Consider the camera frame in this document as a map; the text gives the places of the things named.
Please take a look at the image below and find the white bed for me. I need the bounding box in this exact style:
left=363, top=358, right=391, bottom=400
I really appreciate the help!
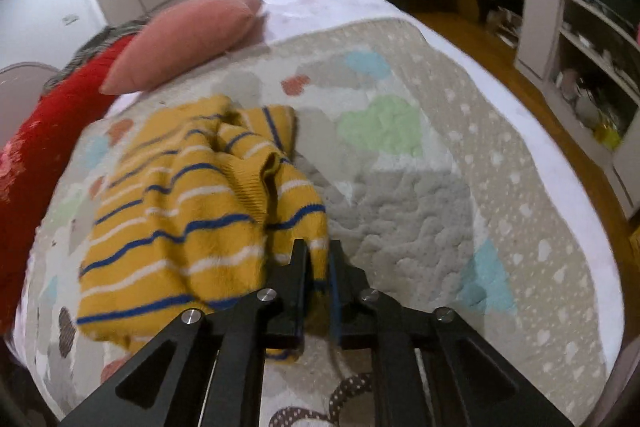
left=7, top=0, right=626, bottom=427

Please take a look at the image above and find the pink pillow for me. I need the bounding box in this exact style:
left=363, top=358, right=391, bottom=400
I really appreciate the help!
left=99, top=0, right=265, bottom=96

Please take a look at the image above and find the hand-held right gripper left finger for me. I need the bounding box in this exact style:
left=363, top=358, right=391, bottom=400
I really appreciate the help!
left=59, top=238, right=309, bottom=427

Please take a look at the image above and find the patterned quilted blanket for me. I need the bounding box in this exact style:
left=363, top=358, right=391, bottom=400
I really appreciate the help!
left=22, top=18, right=608, bottom=427

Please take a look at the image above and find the yellow striped knit sweater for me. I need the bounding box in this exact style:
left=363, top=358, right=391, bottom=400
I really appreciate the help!
left=75, top=94, right=333, bottom=363

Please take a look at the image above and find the white shelf unit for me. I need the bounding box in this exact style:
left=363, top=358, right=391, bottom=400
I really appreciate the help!
left=514, top=0, right=640, bottom=223

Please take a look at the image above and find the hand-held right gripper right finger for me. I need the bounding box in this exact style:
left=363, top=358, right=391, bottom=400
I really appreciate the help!
left=327, top=239, right=576, bottom=427

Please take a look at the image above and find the red blanket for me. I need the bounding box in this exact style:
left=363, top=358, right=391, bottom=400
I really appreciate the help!
left=0, top=34, right=138, bottom=335

